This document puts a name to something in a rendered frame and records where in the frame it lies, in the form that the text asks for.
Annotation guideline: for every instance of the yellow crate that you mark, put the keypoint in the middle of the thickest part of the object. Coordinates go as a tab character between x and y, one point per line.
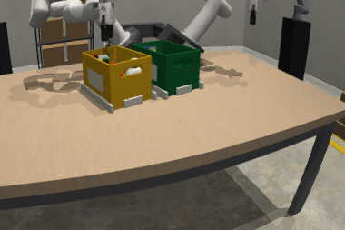
105	79

